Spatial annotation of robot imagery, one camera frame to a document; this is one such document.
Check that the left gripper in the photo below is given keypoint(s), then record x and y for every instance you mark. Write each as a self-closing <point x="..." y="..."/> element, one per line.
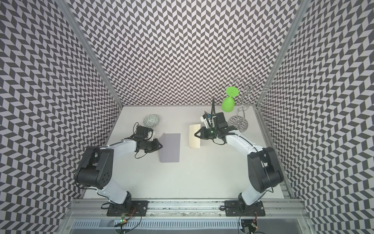
<point x="156" y="147"/>

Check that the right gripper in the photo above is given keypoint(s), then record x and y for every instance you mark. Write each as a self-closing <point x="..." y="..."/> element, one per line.
<point x="203" y="135"/>

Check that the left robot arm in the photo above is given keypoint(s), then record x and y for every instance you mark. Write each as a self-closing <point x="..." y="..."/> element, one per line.
<point x="95" y="170"/>

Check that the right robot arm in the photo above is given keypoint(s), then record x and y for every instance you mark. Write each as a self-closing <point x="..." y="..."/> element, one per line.
<point x="264" y="169"/>

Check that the patterned ceramic bowl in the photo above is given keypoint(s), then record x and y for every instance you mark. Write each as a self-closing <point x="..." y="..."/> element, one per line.
<point x="151" y="121"/>

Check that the green plastic wine glass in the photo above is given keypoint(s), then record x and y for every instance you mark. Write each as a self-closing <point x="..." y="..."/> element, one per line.
<point x="228" y="103"/>

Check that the left circuit board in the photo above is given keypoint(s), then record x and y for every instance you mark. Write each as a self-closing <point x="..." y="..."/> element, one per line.
<point x="122" y="222"/>

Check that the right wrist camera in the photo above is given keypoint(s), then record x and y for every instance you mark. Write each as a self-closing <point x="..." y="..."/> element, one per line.
<point x="207" y="120"/>

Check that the metal wire glass rack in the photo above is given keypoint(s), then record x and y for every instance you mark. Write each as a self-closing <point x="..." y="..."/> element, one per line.
<point x="246" y="97"/>

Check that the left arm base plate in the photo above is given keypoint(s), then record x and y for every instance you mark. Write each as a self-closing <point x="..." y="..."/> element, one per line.
<point x="135" y="208"/>

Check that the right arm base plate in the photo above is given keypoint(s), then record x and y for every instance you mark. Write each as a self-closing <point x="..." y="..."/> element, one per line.
<point x="239" y="208"/>

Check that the aluminium front rail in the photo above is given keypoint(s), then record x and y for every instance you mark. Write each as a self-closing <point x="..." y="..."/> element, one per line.
<point x="194" y="208"/>

